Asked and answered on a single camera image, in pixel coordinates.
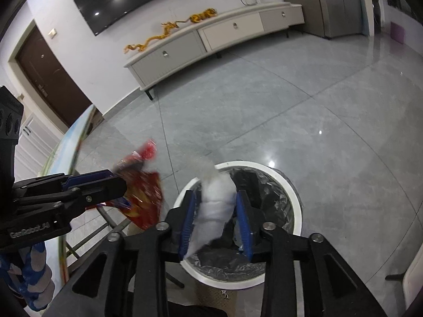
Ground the white tissue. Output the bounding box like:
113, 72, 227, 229
183, 160, 238, 260

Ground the white rimmed trash bin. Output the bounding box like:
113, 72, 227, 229
172, 161, 303, 317

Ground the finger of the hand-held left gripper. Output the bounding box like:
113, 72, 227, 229
13, 169, 116, 192
15, 176, 128, 220

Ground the black wall television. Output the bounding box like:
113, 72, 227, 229
64, 0, 232, 36

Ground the white television cabinet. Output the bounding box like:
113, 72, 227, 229
124, 2, 305, 100

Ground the white panelled cabinet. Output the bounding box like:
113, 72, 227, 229
13, 110, 63, 179

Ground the red snack wrapper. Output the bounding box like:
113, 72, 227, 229
85, 139, 165, 231

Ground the purple bin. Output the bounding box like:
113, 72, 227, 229
390, 21, 405, 43

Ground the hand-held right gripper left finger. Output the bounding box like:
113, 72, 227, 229
54, 188, 204, 317

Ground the black bin liner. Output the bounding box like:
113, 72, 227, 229
183, 168, 295, 279

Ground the grey refrigerator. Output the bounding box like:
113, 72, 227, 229
276, 0, 364, 38

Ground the white chair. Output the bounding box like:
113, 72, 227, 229
385, 254, 423, 307

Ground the person's left forearm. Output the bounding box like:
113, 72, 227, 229
0, 241, 54, 311

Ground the brown entrance door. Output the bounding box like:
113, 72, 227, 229
15, 20, 103, 128

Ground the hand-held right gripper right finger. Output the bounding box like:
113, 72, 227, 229
235, 190, 387, 317

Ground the golden dragon ornament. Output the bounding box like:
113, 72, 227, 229
124, 8, 219, 54

